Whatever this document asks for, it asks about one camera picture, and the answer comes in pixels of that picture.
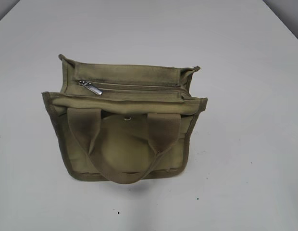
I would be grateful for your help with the olive yellow canvas bag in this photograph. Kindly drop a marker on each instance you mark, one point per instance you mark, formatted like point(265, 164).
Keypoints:
point(139, 128)

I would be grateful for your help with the silver metal zipper pull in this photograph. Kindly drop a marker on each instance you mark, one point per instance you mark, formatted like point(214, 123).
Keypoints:
point(90, 87)

